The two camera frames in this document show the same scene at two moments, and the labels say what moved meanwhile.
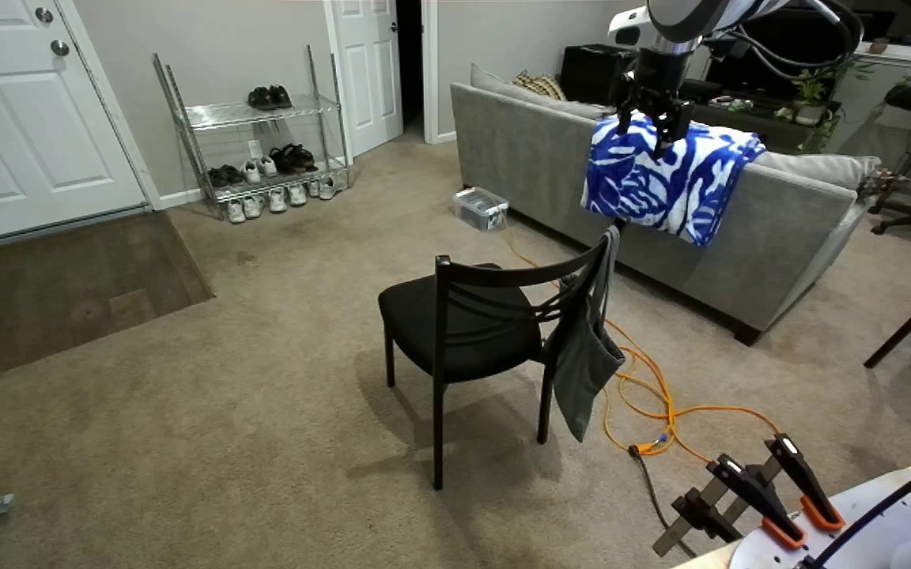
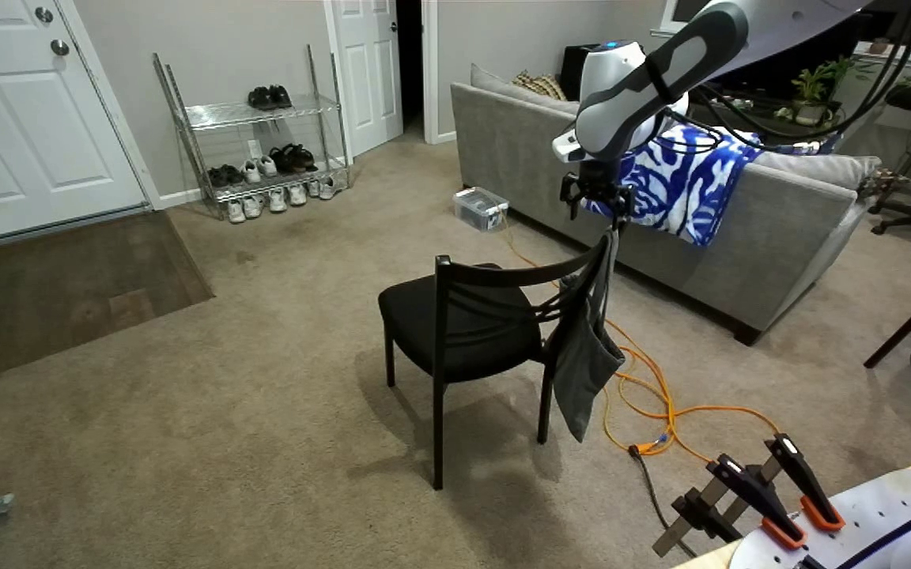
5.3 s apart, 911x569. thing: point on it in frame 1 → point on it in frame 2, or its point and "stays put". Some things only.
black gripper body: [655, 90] → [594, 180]
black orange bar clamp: [791, 463] stays put
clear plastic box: [483, 205] stays put
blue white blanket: [627, 174] stays put
